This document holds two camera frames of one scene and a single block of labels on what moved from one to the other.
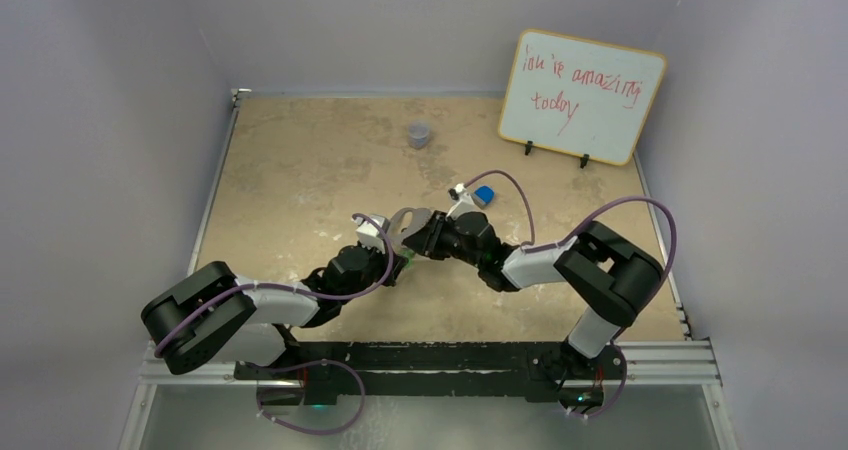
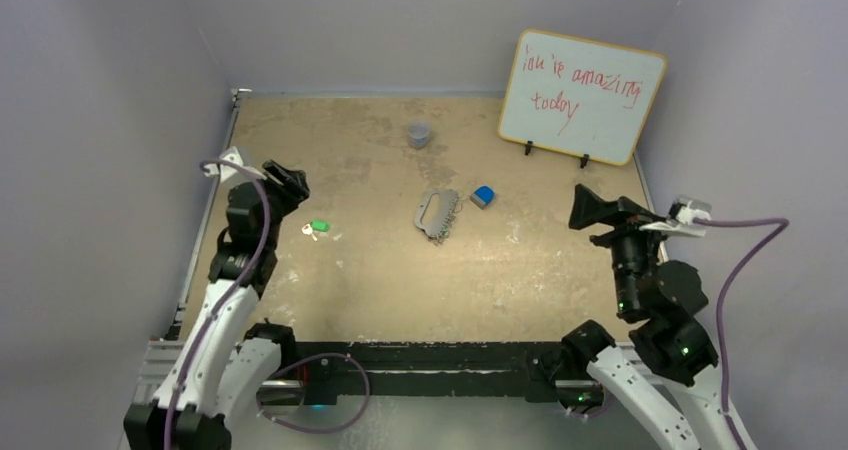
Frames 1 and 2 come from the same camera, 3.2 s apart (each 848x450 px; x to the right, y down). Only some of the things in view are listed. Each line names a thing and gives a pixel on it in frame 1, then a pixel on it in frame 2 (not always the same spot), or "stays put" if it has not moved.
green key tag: (407, 253) -> (320, 225)
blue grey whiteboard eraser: (483, 196) stays put
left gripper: (398, 263) -> (293, 190)
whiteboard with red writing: (580, 96) stays put
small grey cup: (419, 133) stays put
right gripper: (428, 238) -> (588, 208)
